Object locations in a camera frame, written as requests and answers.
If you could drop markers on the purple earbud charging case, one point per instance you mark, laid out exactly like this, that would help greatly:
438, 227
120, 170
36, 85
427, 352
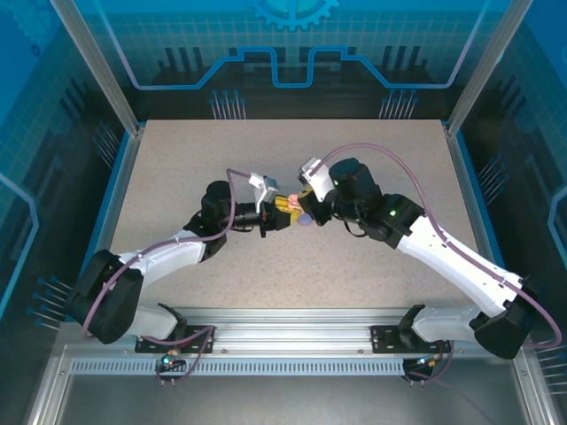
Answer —
304, 220

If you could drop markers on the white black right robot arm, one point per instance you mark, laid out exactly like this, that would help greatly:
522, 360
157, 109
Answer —
452, 265

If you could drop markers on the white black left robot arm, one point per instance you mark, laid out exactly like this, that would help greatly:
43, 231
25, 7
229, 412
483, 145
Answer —
168, 254

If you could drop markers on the blue table edge strip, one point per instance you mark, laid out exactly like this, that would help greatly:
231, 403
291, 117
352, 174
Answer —
102, 221
486, 221

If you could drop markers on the small LED connector board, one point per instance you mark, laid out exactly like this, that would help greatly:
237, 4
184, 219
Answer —
427, 362
170, 360

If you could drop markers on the grey metal tray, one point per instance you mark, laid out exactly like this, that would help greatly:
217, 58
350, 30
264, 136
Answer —
283, 400

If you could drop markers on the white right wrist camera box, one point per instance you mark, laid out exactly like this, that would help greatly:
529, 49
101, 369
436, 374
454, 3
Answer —
321, 179

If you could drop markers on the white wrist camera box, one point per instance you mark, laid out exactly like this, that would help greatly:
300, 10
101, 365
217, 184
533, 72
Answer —
321, 179
266, 186

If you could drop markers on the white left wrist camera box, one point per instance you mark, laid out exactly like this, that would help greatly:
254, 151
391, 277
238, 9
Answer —
266, 186

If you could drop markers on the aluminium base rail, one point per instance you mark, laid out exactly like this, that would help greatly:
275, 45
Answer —
288, 329

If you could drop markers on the aluminium side frame rail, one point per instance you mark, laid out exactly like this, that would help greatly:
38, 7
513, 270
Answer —
468, 199
119, 199

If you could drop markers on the aluminium frame post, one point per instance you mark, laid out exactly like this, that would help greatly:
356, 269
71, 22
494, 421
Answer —
97, 62
487, 62

